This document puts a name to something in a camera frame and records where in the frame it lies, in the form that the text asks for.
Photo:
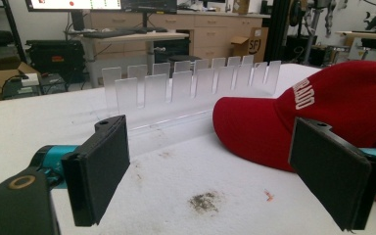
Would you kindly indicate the open cardboard box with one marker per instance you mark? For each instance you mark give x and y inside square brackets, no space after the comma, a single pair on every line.
[0,81]

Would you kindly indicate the white table cloth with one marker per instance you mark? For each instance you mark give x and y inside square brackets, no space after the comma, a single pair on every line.
[182,182]

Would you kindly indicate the red baseball cap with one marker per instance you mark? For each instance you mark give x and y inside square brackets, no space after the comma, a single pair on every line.
[333,107]

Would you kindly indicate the wooden desk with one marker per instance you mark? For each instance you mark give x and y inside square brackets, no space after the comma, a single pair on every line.
[133,38]

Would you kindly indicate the black keyboard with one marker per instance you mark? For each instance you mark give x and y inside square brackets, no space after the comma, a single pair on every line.
[111,33]

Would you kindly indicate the black metal stand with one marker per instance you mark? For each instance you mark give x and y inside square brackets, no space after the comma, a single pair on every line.
[280,29]

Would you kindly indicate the brown cardboard box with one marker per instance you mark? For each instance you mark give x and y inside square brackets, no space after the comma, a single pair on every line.
[251,42]

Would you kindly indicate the clear acrylic slotted rack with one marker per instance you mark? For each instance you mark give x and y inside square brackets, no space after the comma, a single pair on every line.
[189,94]

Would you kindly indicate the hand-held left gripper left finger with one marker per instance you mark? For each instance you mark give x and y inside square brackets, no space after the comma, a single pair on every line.
[94,169]

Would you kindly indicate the computer monitor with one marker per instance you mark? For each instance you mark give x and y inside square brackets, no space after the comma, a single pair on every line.
[75,4]

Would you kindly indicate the wooden drawer cabinet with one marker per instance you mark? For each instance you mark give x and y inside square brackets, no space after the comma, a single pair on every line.
[209,32]

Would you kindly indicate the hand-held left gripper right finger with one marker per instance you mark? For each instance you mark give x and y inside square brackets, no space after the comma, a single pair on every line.
[333,173]

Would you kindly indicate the black equipment case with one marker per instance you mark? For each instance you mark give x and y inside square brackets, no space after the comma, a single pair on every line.
[56,58]

